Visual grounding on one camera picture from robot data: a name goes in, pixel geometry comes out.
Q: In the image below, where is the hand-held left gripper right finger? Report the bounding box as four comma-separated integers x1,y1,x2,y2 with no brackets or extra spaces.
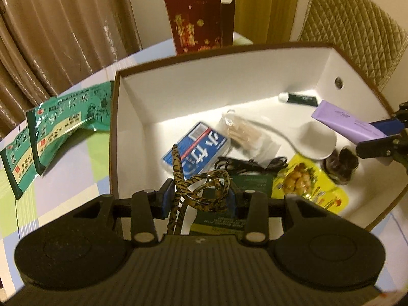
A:
229,187,322,245

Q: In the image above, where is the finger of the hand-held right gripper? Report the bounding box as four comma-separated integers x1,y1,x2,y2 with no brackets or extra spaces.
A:
355,128,408,173
370,102,408,138

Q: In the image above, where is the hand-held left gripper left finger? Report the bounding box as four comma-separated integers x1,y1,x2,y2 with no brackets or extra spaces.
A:
73,180,175,247

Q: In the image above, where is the dark green card packet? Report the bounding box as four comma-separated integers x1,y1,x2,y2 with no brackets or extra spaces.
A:
191,170,275,235

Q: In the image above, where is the leopard print hair claw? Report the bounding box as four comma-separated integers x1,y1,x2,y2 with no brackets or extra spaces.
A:
166,143,232,235

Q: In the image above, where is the brown velvet scrunchie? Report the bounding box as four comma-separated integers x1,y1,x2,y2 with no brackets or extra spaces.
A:
321,145,359,185

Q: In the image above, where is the black usb cable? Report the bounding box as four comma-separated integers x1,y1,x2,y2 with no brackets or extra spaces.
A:
215,156,287,176

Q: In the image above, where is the purple cream tube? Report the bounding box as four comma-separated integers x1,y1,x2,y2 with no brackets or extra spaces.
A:
311,100,388,144

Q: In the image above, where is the white rice spoon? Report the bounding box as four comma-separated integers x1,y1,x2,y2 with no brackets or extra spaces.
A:
255,119,337,160

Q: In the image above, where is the blue tissue packet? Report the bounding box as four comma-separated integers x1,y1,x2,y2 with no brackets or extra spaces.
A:
161,121,232,181

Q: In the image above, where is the bag of cotton swabs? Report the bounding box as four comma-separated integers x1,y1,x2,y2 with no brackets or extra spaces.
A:
218,110,281,163

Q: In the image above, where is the yellow snack packet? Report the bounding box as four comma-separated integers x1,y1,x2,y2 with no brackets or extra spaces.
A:
271,154,349,214

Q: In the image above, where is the green lip balm stick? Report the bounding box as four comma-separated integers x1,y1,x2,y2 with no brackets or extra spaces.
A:
278,92,319,106

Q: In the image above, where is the brown cardboard box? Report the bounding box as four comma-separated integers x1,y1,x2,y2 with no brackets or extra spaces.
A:
108,41,394,232

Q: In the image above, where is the chair with quilted cover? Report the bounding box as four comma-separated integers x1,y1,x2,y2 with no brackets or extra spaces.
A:
298,0,408,93

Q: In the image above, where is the green tea packet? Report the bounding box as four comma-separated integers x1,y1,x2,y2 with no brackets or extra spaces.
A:
0,127,40,200
25,81,114,176

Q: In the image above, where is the red gift box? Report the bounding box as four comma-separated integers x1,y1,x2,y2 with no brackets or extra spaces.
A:
163,0,236,55

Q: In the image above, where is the wooden door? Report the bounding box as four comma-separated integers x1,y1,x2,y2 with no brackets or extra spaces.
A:
202,0,302,43

